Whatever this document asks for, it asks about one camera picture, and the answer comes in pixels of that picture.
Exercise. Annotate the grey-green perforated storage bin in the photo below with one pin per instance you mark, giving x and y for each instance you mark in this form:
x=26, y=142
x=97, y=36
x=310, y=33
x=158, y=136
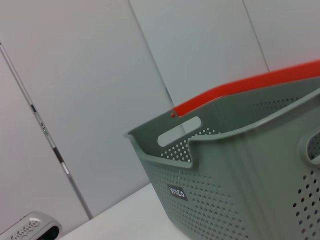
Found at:
x=225, y=187

